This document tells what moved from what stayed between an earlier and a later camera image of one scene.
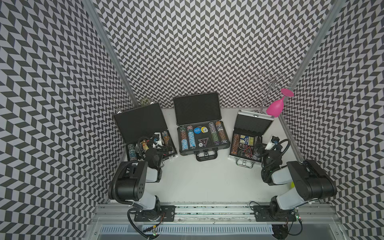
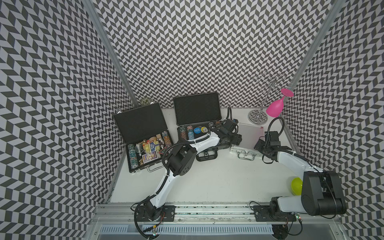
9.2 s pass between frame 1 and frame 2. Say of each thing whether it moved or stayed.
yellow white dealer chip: stayed
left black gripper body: moved
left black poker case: stayed
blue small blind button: stayed
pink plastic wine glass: stayed
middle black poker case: stayed
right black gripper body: moved
